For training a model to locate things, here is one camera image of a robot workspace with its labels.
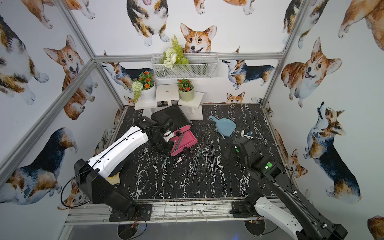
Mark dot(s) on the white pot orange flowers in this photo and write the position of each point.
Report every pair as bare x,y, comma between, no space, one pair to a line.
144,88

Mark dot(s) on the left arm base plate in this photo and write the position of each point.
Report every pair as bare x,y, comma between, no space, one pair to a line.
138,212

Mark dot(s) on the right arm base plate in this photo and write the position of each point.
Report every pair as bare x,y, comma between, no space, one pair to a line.
243,209

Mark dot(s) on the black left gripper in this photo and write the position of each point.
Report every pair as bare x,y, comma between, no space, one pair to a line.
167,145

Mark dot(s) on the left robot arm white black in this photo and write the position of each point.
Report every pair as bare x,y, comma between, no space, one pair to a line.
91,175

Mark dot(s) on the green white artificial fern flowers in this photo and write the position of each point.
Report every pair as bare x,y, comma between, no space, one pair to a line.
174,55

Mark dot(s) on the white wire basket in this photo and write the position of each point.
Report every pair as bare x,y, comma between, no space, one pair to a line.
200,66

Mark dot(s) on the white stepped display stand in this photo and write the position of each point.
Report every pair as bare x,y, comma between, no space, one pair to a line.
170,93

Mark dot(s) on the yellow cloth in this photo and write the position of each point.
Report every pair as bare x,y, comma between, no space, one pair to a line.
114,180

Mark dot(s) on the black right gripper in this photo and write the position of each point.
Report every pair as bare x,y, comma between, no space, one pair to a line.
232,155

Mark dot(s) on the black drawer cabinet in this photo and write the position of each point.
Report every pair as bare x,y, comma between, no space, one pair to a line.
173,113

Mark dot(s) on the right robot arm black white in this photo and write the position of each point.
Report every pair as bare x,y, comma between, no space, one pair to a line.
301,220

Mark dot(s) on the dark pencil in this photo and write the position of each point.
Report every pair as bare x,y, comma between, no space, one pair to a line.
177,142

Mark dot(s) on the green pot red flowers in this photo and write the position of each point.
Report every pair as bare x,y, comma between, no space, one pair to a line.
186,90

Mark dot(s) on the teal plastic dustpan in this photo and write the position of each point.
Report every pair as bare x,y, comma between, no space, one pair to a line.
224,126

